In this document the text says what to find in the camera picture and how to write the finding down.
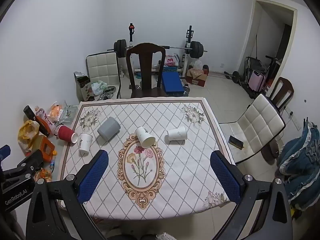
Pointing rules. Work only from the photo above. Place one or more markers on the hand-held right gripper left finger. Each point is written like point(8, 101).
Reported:
point(93, 177)

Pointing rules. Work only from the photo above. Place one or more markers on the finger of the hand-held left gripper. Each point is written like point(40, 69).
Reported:
point(5, 152)
point(26, 163)

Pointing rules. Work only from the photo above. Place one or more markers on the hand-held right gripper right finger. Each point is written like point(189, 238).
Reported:
point(225, 177)

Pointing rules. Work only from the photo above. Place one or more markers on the white paper cup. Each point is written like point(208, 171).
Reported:
point(144, 137)
point(84, 142)
point(177, 134)

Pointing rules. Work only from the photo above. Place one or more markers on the grey plastic cup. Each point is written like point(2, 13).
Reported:
point(108, 130)

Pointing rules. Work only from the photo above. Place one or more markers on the red ribbed paper cup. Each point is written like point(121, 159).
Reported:
point(65, 133)

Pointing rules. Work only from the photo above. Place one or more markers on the orange snack packet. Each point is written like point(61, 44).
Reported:
point(43, 175)

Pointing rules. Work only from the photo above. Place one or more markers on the orange box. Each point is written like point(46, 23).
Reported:
point(45, 149)

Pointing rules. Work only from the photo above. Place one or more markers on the yellow plastic bag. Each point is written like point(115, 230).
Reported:
point(27, 132)

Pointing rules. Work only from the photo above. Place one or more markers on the black smartphone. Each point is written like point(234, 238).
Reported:
point(235, 142)

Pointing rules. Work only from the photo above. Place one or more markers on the black oblong case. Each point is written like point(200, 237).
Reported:
point(33, 117)

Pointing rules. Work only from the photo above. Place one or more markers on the floral diamond-pattern tablecloth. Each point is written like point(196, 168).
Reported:
point(180, 170)

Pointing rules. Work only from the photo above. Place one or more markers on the white padded chair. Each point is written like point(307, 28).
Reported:
point(255, 127)
point(103, 71)

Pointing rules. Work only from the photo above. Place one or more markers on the orange snack bag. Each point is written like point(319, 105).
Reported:
point(54, 111)

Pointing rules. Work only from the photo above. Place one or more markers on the clear plastic tray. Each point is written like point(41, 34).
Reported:
point(68, 113)

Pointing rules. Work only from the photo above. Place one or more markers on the blue denim clothes pile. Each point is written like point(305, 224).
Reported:
point(301, 162)

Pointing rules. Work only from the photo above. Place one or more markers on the silver weight plates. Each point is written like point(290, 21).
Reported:
point(108, 92)

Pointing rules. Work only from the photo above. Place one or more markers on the printed cardboard carton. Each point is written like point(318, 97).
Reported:
point(83, 88)

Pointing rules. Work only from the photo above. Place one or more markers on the pale green plastic bag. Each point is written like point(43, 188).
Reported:
point(98, 87)

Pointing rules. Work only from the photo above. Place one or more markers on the pink suitcase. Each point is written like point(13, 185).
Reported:
point(257, 80)

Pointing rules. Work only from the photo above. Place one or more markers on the short dumbbell bar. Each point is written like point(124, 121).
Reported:
point(235, 75)

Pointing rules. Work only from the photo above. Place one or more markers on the brown cardboard box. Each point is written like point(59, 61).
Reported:
point(197, 78)

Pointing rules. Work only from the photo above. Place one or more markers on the dark wooden chair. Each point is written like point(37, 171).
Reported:
point(146, 70)
point(287, 90)

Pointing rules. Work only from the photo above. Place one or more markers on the blue bench pad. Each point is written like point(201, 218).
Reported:
point(172, 83)

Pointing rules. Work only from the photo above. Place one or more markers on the folded black stroller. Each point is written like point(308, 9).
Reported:
point(252, 65)

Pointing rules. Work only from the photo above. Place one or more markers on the clear plastic bag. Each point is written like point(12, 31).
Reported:
point(197, 64)

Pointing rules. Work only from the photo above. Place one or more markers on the black scooter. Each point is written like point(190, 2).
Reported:
point(273, 65)

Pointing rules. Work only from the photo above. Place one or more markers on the pink and white plastic bag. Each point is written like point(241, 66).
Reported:
point(170, 61)

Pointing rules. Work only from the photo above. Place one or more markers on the black barbell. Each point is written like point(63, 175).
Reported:
point(196, 50)

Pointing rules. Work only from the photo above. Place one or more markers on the white weight rack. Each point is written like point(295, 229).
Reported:
point(190, 33)

